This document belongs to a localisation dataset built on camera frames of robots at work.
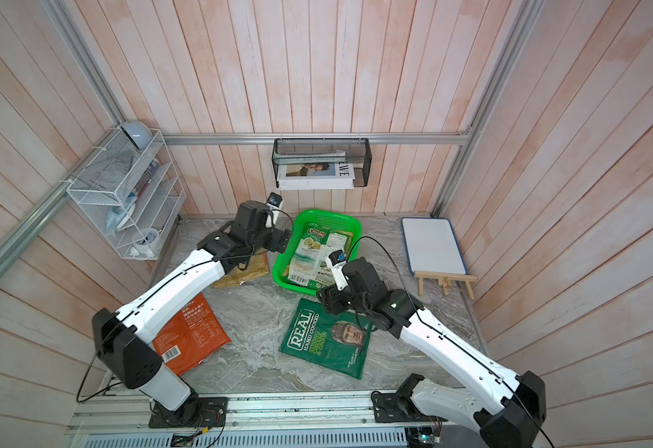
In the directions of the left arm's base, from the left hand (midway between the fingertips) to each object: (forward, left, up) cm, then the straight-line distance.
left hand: (272, 228), depth 80 cm
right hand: (-16, -16, -7) cm, 24 cm away
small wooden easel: (-2, -59, -25) cm, 64 cm away
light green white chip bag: (+3, -10, -24) cm, 27 cm away
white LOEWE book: (+26, -12, +2) cm, 29 cm away
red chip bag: (-24, +25, -25) cm, 42 cm away
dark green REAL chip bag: (-24, -20, -25) cm, 40 cm away
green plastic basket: (+26, -15, -22) cm, 37 cm away
